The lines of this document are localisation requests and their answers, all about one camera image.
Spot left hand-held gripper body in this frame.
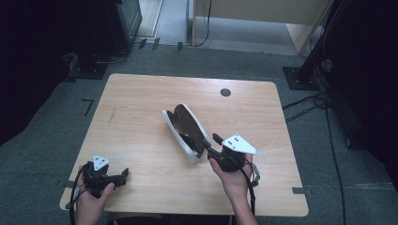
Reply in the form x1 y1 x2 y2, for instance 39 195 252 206
83 155 121 199

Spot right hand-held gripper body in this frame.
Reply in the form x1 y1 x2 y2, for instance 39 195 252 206
215 134 260 173

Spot white pencil case brown lining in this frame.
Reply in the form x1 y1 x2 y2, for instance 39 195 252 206
161 103 212 164

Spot person's right hand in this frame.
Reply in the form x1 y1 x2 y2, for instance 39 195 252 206
208 154 253 201

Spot person's left hand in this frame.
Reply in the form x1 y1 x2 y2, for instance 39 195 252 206
75 174 115 216

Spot grey floor tape mark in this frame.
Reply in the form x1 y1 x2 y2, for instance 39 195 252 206
55 178 76 189
291 187 314 197

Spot person's dark clothing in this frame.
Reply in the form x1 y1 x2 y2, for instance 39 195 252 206
106 213 234 225

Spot black metal stand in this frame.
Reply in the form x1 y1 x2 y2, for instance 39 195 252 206
283 0 344 92

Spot black stand base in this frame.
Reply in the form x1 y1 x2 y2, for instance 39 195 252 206
68 52 110 81

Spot beige wooden furniture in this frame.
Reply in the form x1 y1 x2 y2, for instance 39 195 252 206
191 0 334 56

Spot dark curtain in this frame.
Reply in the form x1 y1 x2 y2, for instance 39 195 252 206
0 0 74 147
325 0 398 190

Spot black cabinet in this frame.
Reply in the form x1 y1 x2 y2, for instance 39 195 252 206
104 0 144 56

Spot left hand-held gripper cable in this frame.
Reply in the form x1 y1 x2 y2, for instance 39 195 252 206
69 164 88 225

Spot hand-held gripper cable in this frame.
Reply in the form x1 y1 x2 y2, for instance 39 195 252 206
69 164 88 225
233 154 261 218

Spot right hand-held gripper cable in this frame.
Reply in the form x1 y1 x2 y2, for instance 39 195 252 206
233 154 261 218

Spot black floor cables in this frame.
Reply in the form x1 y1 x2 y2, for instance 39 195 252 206
281 92 347 225

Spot black hanging cable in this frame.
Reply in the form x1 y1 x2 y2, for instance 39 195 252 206
194 0 213 48

